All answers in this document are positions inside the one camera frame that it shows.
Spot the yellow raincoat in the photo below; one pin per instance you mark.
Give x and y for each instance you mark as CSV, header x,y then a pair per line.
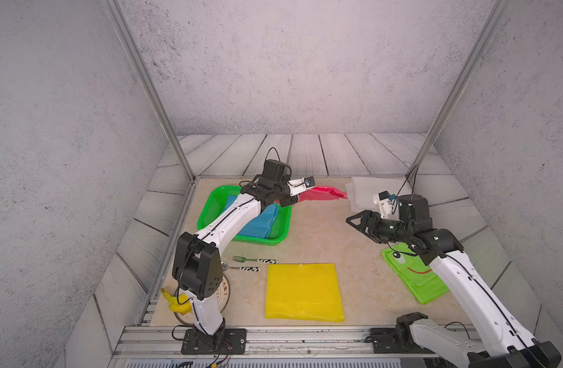
x,y
303,292

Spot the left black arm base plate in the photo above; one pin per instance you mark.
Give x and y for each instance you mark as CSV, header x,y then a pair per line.
x,y
225,341

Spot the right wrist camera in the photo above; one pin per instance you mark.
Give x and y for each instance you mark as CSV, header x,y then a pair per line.
x,y
413,207

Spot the aluminium front rail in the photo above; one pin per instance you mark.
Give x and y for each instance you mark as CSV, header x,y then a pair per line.
x,y
267,347

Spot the spoon with zebra handle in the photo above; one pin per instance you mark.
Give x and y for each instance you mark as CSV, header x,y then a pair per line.
x,y
226,266

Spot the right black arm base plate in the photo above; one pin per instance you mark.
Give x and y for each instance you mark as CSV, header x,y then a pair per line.
x,y
398,339

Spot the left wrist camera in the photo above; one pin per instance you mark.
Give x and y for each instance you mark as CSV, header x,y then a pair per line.
x,y
276,171

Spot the round patterned plate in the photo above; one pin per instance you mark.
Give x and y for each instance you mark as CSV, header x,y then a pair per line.
x,y
223,296

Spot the left metal corner post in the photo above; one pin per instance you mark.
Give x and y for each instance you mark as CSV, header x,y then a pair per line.
x,y
129,44

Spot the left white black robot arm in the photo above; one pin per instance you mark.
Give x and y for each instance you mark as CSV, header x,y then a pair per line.
x,y
197,263

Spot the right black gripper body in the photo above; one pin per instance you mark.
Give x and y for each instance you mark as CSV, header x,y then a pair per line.
x,y
385,230

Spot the green frog folded raincoat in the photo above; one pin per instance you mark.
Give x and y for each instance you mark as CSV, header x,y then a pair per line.
x,y
420,280

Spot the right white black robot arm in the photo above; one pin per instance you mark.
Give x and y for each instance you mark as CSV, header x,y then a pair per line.
x,y
504,341

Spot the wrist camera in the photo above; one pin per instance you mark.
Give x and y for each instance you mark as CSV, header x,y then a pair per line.
x,y
276,171
413,207

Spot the green plastic basket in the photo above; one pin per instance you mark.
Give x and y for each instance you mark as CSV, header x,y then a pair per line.
x,y
215,206

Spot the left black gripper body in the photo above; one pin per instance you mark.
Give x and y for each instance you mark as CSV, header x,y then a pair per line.
x,y
280,192

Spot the metal corner post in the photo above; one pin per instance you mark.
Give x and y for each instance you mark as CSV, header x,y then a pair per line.
x,y
479,48
129,44

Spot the pink bunny raincoat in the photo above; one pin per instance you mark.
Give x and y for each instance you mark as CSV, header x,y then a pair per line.
x,y
318,193

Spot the blue raincoat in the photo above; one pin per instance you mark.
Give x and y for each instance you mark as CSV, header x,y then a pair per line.
x,y
260,221

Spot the yellow bananas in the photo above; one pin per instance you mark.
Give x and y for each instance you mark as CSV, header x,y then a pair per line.
x,y
178,303

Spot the white folded raincoat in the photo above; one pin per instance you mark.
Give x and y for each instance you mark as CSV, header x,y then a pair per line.
x,y
361,190

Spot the right metal corner post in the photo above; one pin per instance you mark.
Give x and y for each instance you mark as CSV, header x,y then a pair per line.
x,y
479,48

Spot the fork with zebra handle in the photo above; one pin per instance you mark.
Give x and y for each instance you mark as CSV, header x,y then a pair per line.
x,y
264,261

